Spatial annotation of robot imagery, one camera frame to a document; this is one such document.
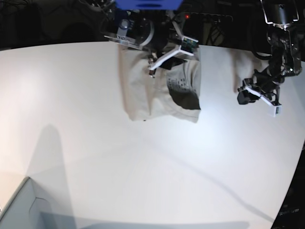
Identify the beige t-shirt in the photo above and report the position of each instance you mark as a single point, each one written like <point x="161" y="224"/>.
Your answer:
<point x="174" y="92"/>

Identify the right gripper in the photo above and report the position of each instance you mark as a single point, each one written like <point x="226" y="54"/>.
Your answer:
<point x="164" y="39"/>

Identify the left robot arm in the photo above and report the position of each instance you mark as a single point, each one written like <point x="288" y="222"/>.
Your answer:
<point x="285" y="58"/>

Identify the white power strip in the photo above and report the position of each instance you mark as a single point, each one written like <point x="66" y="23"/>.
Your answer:
<point x="207" y="17"/>

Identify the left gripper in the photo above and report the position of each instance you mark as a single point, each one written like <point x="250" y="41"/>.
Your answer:
<point x="254" y="89"/>

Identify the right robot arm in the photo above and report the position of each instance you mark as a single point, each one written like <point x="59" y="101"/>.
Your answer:
<point x="125" y="27"/>

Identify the blue plastic bin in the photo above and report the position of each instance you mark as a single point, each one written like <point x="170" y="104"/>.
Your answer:
<point x="148" y="4"/>

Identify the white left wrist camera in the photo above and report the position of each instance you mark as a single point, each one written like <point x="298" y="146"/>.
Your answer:
<point x="275" y="110"/>

